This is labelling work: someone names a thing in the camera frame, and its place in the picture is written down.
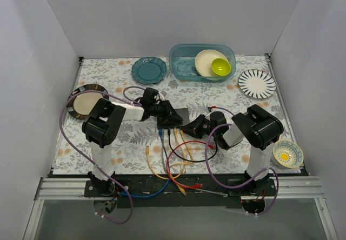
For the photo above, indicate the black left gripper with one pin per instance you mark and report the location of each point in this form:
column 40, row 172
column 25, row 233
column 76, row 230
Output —
column 166, row 112

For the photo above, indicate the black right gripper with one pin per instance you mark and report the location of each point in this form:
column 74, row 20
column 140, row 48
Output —
column 200, row 126

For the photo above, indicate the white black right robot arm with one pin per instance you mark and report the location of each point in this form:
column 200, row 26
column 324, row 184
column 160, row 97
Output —
column 260, row 128

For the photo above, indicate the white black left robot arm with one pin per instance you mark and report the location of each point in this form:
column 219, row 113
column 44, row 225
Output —
column 104, row 121

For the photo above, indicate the floral patterned table mat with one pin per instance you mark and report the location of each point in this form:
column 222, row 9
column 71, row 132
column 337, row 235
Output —
column 148, row 148

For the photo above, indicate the teal scalloped plate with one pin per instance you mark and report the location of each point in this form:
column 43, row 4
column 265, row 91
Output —
column 149, row 70

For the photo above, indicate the blue transparent plastic tub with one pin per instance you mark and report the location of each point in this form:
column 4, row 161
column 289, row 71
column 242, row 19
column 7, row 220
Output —
column 193, row 62

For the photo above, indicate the cream plate in tub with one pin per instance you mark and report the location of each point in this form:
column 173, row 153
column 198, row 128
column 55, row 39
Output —
column 203, row 62

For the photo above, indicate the lime green bowl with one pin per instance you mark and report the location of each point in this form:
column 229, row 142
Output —
column 220, row 67

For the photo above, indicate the white plate blue stripes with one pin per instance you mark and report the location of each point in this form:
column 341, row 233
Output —
column 257, row 84

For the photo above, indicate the brown rimmed cream plate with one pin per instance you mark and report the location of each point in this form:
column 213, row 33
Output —
column 81, row 105

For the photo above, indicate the yellow flower patterned bowl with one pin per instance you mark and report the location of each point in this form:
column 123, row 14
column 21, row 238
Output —
column 287, row 154

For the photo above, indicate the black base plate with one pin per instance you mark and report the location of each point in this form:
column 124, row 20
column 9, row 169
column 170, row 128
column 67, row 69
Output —
column 151, row 191

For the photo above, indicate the aluminium frame rail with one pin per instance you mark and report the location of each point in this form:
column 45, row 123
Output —
column 57, row 189

